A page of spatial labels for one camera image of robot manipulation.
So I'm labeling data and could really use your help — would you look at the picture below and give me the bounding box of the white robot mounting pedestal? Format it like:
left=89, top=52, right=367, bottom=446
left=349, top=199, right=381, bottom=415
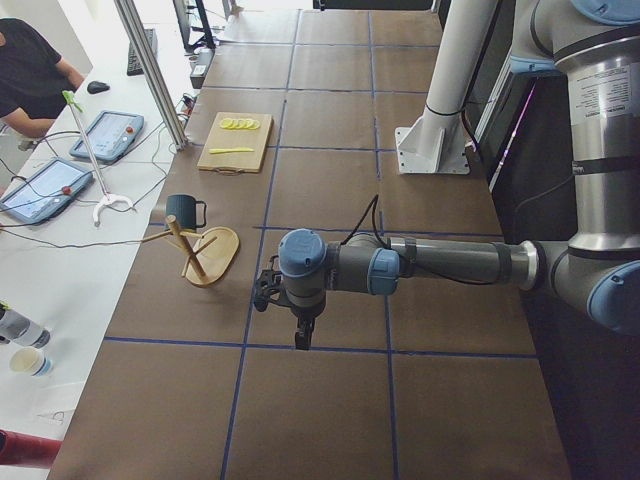
left=395, top=0, right=498, bottom=175

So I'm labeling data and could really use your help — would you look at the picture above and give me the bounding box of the near teach pendant tablet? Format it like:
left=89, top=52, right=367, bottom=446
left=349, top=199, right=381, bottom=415
left=1, top=158, right=93, bottom=225

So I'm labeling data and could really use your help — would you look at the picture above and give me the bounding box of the teach pendant tablet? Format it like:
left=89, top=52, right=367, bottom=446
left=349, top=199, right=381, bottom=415
left=1, top=158, right=93, bottom=225
left=84, top=110, right=145, bottom=165

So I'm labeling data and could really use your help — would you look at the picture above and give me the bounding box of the dark green HOME mug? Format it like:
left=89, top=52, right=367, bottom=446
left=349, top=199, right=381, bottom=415
left=165, top=194, right=207, bottom=232

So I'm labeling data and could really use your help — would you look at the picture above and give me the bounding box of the person in black shirt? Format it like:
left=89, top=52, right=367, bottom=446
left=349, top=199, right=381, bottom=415
left=1, top=18, right=85, bottom=139

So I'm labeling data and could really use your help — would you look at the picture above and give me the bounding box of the clear water bottle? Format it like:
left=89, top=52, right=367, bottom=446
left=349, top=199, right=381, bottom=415
left=1, top=302, right=51, bottom=349

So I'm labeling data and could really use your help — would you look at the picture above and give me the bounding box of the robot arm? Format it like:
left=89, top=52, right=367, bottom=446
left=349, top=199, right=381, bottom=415
left=253, top=1, right=639, bottom=350

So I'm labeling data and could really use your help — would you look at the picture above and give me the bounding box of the red thermos bottle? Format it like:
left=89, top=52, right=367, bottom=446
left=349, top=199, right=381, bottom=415
left=1, top=430, right=62, bottom=469

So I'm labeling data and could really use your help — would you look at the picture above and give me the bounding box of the aluminium frame post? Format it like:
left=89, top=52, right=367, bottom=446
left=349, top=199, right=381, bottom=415
left=114, top=0, right=188, bottom=151

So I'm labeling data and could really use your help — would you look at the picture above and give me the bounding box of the far teach pendant tablet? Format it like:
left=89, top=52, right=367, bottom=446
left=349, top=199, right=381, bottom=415
left=84, top=110, right=145, bottom=165

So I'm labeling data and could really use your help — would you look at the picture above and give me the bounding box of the wooden cup storage rack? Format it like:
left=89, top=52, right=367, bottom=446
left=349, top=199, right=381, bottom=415
left=141, top=215, right=240, bottom=288

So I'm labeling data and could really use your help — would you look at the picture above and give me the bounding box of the paper cup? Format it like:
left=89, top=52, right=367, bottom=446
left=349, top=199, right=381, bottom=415
left=9, top=347, right=53, bottom=377

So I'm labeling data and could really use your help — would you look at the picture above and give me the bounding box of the bamboo cutting board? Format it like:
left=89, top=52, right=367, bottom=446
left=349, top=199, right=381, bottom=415
left=197, top=112, right=273, bottom=173

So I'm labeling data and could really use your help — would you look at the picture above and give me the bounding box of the black computer mouse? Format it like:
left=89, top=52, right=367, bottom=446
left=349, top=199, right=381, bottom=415
left=86, top=81, right=110, bottom=94

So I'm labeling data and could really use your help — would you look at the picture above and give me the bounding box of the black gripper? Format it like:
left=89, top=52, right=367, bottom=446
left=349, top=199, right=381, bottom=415
left=253, top=254, right=323, bottom=350

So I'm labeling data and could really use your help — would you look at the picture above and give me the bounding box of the black keyboard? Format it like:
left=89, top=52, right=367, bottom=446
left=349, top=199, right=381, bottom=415
left=126, top=28, right=159, bottom=77

